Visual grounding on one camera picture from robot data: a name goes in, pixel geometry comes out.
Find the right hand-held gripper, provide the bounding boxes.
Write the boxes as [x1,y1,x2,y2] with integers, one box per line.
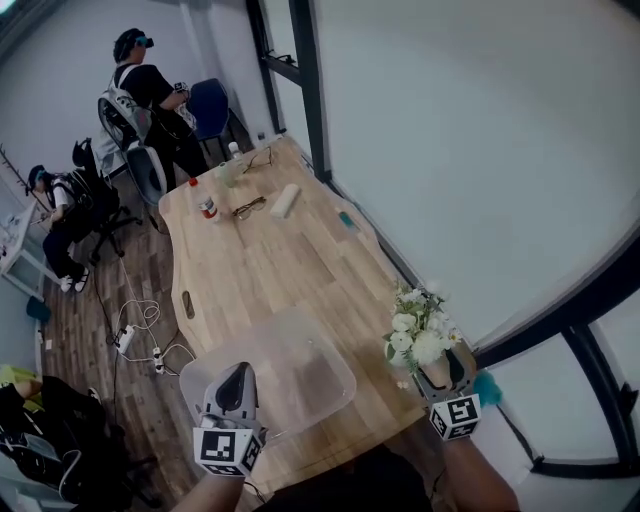
[412,347,484,442]

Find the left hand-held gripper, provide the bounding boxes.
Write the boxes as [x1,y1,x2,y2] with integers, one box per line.
[192,362,269,479]

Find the white flowers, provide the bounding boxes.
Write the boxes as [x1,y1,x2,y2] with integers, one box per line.
[383,280,464,391]

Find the clear plastic tray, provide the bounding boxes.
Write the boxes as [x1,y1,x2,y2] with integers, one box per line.
[178,307,357,436]

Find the person's right forearm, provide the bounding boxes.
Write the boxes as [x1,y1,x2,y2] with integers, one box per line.
[439,434,521,512]

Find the person's left forearm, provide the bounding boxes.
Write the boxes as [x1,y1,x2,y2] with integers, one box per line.
[172,472,246,512]

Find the teal fluffy duster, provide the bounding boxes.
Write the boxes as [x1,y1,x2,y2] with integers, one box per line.
[471,370,504,407]

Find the large white power strip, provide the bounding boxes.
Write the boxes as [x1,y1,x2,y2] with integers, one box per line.
[114,323,137,355]

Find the person's black shirt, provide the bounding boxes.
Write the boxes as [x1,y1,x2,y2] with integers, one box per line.
[259,447,451,512]

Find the red cap clear bottle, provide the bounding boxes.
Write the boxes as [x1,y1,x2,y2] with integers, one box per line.
[187,177,221,224]

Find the beige rectangular case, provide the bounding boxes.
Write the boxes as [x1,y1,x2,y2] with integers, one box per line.
[269,183,301,220]

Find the teal waste bin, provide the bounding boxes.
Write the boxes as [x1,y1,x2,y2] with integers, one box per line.
[25,294,52,321]

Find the grey white-rimmed chair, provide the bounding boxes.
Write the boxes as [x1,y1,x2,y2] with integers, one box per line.
[124,144,167,207]

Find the black office chair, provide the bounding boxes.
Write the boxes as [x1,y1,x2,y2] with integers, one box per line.
[69,137,145,266]

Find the white desk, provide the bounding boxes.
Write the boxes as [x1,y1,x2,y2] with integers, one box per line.
[0,199,51,301]

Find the blue chair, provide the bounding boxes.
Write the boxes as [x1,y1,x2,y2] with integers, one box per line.
[187,78,231,156]

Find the wooden coat rack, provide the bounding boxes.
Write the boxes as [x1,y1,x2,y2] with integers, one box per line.
[0,144,27,192]

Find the white cable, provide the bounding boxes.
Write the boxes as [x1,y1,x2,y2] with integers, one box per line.
[117,259,196,376]

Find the dark frame eyeglasses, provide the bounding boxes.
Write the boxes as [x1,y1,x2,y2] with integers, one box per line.
[231,196,267,221]

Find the thin frame eyeglasses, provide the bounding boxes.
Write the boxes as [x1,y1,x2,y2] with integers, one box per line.
[242,145,275,175]

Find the dark window frame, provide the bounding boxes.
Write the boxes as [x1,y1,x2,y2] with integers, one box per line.
[244,0,640,479]

